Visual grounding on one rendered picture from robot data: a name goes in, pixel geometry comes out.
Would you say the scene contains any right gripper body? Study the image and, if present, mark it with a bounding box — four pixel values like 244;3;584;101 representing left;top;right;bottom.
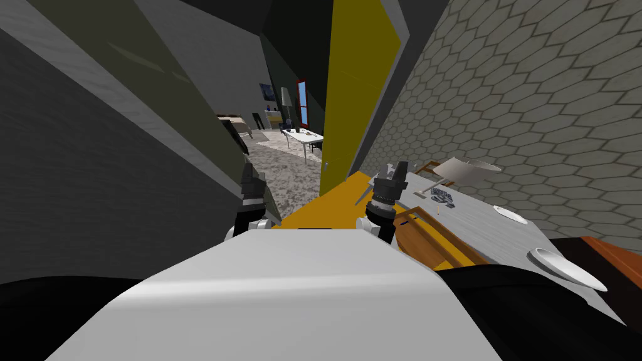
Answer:
375;172;409;189

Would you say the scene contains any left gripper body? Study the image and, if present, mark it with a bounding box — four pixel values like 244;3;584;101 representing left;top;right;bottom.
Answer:
240;162;268;201

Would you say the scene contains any brown wooden chair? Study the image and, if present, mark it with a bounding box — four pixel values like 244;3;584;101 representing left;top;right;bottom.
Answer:
413;160;453;177
393;205;490;272

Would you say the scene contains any pale grey rug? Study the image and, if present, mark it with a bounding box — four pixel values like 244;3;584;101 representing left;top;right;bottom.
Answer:
255;130;323;162

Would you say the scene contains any grey patterned flat object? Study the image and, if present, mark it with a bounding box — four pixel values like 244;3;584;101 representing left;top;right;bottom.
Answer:
429;186;457;209

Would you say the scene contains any white table lamp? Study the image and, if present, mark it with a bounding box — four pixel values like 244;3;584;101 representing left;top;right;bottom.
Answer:
420;156;503;197

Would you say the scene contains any beige bed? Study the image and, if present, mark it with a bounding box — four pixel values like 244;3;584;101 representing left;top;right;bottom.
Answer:
216;113;255;140

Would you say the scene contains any white dining table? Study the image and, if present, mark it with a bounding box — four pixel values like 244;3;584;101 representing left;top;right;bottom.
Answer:
280;127;325;164

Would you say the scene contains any yellow door leaf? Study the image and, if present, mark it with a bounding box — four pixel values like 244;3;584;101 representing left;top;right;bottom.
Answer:
318;0;403;197

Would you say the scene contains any grey floor lamp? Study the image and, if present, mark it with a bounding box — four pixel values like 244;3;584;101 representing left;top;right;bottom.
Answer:
280;87;295;132

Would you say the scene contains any grey wooden table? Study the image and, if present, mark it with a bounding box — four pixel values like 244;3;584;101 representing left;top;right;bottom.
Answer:
355;170;628;328

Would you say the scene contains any red framed window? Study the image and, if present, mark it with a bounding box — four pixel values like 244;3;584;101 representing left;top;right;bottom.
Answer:
295;78;310;129

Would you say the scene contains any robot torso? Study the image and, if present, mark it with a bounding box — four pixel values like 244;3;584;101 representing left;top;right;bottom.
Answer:
45;228;498;361

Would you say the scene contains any small white plate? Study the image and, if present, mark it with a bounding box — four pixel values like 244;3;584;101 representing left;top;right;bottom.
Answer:
492;204;529;226

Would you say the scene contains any dark olive door leaf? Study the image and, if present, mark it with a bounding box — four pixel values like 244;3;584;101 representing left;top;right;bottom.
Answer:
29;0;283;224

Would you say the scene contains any large white plate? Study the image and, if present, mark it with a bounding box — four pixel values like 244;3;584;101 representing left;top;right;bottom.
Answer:
526;247;609;293

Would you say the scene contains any reddish brown cabinet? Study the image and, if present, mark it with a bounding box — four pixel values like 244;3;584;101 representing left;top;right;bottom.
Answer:
549;235;642;327

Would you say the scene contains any black bar door handle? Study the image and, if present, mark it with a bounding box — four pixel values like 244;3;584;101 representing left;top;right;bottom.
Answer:
219;118;250;156

